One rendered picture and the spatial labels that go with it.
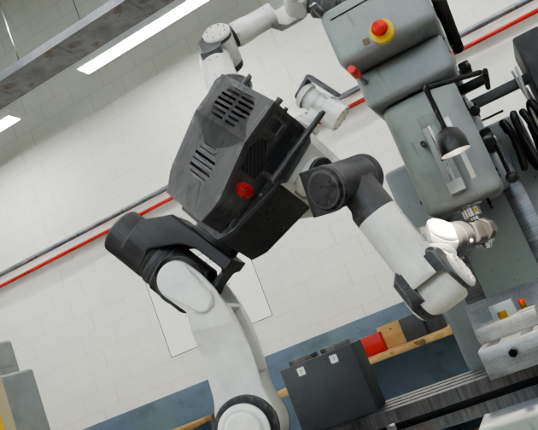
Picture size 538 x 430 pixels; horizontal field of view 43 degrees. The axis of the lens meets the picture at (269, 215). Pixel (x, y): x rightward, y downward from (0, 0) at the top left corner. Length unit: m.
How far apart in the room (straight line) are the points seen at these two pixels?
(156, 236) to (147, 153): 5.69
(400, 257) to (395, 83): 0.60
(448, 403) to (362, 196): 0.64
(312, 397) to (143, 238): 0.68
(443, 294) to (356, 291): 4.89
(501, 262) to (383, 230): 0.91
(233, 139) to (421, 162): 0.58
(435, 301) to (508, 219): 0.88
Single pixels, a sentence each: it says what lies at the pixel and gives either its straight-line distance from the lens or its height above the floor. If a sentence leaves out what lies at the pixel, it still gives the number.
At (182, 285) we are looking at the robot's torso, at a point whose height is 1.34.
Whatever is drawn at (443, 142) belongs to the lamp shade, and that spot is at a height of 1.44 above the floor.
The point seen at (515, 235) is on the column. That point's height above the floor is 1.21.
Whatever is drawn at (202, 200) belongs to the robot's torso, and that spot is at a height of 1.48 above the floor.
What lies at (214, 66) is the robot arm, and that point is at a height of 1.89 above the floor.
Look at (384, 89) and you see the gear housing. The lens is 1.79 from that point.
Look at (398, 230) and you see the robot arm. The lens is 1.33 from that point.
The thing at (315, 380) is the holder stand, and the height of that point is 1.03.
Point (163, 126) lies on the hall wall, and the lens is 7.15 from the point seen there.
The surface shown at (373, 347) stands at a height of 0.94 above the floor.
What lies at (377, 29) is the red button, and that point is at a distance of 1.69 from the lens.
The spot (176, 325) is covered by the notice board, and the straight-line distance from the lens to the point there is 6.97.
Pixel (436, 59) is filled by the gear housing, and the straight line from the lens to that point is 1.79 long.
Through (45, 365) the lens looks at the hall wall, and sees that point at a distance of 7.95.
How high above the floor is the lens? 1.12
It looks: 12 degrees up
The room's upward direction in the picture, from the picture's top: 22 degrees counter-clockwise
